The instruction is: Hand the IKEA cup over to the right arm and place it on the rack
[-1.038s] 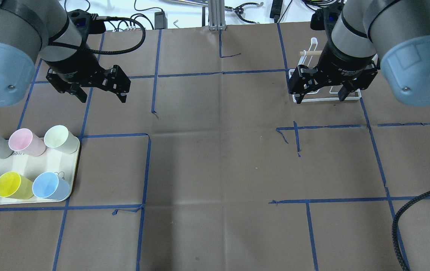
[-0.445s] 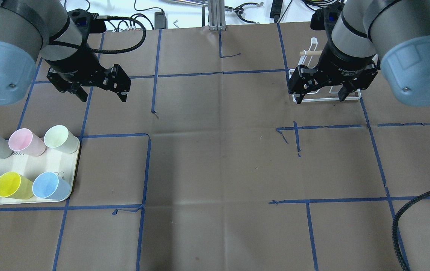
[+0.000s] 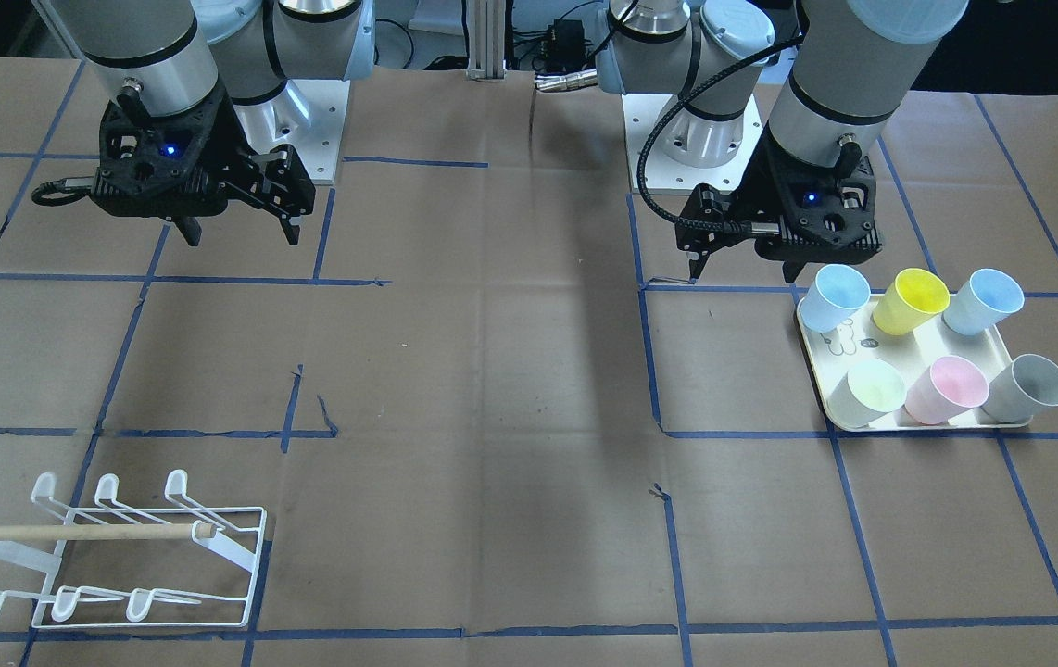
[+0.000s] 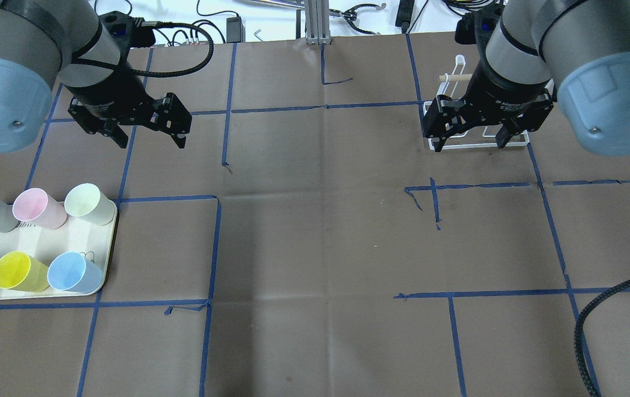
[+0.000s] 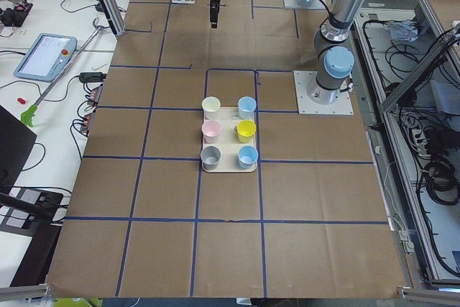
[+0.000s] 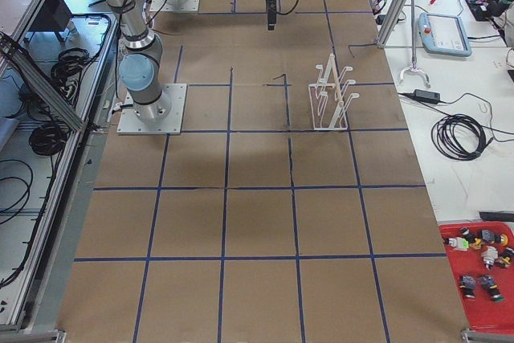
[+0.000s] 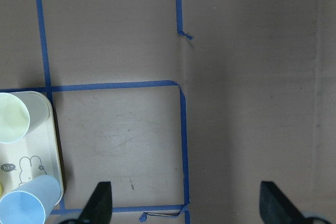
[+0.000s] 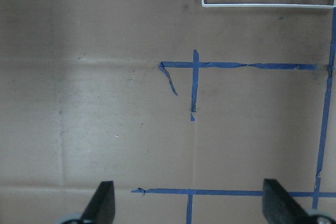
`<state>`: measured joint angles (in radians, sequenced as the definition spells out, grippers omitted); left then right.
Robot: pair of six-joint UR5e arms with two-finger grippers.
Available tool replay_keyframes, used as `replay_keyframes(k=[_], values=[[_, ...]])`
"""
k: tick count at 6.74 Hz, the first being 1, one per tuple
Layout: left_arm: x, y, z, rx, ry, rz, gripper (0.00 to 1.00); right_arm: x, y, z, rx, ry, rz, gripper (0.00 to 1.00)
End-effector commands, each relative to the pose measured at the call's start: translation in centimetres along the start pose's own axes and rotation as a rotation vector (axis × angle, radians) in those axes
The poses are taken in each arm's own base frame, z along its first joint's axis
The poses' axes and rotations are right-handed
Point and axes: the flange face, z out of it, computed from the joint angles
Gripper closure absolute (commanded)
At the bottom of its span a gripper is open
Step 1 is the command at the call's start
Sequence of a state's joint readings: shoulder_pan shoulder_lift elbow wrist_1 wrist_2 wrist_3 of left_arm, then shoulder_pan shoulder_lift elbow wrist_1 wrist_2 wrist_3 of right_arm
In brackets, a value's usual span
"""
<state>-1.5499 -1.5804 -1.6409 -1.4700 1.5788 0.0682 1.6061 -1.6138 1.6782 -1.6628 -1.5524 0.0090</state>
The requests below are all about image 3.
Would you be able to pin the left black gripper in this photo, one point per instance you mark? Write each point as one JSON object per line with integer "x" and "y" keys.
{"x": 755, "y": 193}

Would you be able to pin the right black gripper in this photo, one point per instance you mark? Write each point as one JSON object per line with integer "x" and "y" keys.
{"x": 237, "y": 151}

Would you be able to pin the light blue cup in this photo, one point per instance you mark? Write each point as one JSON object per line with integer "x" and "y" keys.
{"x": 837, "y": 293}

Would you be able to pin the white cup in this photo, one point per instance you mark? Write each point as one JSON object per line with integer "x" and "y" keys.
{"x": 869, "y": 390}

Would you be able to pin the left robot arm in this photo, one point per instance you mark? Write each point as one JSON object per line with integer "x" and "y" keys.
{"x": 843, "y": 72}

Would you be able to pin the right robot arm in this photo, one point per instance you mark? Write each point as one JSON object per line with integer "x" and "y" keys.
{"x": 182, "y": 49}

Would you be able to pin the yellow cup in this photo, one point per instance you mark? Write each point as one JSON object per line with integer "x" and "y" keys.
{"x": 914, "y": 297}

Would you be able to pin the pink cup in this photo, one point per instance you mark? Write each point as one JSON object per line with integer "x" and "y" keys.
{"x": 949, "y": 387}

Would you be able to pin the grey cup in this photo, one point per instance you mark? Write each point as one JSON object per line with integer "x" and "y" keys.
{"x": 1026, "y": 387}

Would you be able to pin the cream plastic tray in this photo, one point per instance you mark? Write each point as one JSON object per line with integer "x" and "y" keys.
{"x": 830, "y": 356}

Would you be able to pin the black power box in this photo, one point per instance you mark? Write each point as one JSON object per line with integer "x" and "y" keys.
{"x": 563, "y": 48}

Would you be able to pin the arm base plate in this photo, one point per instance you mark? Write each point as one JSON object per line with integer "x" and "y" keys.
{"x": 321, "y": 120}
{"x": 665, "y": 175}

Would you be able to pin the aluminium frame post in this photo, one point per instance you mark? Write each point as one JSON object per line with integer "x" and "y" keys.
{"x": 486, "y": 35}

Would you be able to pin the white wire cup rack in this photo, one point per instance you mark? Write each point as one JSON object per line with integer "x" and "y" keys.
{"x": 109, "y": 565}

